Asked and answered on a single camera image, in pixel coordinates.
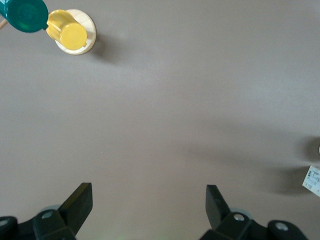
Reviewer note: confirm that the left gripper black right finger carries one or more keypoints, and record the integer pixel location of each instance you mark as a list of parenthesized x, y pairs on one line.
[(220, 210)]

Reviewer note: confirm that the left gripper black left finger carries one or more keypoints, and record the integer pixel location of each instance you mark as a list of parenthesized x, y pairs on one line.
[(72, 212)]

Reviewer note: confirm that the blue white milk carton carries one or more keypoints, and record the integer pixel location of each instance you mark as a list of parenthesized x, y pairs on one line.
[(312, 180)]

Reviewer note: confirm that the yellow plastic cup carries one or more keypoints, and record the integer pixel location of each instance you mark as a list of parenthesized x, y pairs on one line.
[(71, 35)]

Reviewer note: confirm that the round wooden cup stand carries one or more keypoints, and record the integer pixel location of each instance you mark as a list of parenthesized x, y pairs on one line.
[(91, 30)]

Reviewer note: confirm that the green plastic cup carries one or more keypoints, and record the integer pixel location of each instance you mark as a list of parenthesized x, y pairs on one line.
[(25, 15)]

